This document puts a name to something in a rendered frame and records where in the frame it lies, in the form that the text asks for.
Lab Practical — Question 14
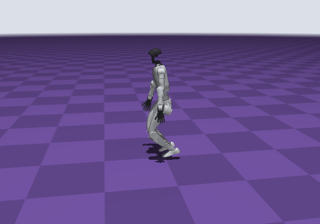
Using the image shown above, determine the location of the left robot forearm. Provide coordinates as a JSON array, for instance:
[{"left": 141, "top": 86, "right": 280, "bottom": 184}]
[{"left": 157, "top": 87, "right": 164, "bottom": 111}]

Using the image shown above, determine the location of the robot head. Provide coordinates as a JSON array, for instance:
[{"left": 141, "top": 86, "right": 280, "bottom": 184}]
[{"left": 148, "top": 48, "right": 163, "bottom": 67}]

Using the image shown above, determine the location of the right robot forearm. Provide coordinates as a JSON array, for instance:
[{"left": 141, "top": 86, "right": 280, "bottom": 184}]
[{"left": 148, "top": 85, "right": 156, "bottom": 100}]

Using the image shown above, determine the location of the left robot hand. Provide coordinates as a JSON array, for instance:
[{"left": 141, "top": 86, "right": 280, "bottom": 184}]
[{"left": 155, "top": 108, "right": 165, "bottom": 123}]

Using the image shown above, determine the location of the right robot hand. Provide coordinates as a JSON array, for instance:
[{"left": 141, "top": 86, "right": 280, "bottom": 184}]
[{"left": 142, "top": 97, "right": 152, "bottom": 111}]

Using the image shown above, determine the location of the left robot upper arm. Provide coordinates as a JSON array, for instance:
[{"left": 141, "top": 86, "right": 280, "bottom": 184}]
[{"left": 157, "top": 68, "right": 165, "bottom": 92}]

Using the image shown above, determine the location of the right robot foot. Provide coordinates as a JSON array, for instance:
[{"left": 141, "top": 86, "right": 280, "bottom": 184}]
[{"left": 159, "top": 142, "right": 175, "bottom": 151}]

